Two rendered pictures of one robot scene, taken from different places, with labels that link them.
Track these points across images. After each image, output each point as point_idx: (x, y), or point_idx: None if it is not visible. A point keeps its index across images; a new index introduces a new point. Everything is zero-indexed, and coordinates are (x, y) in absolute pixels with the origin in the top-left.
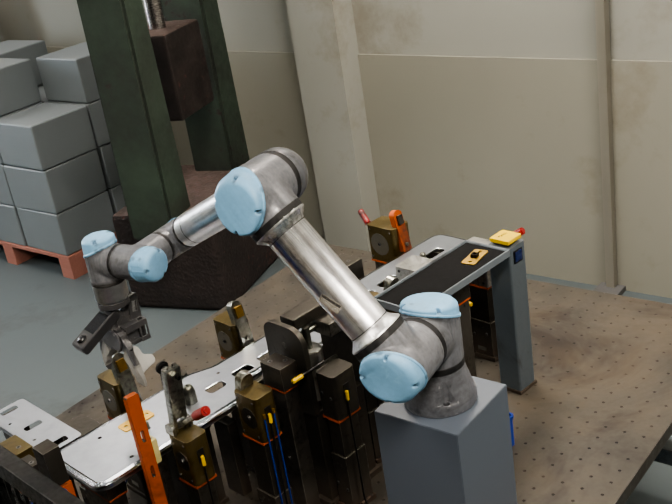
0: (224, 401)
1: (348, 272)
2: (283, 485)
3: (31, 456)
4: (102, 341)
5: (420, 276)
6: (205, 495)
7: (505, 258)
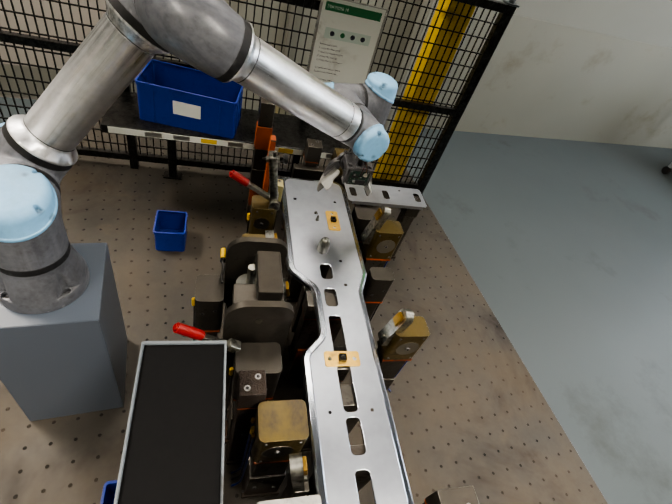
0: (299, 261)
1: (58, 78)
2: None
3: (318, 147)
4: None
5: (209, 431)
6: None
7: None
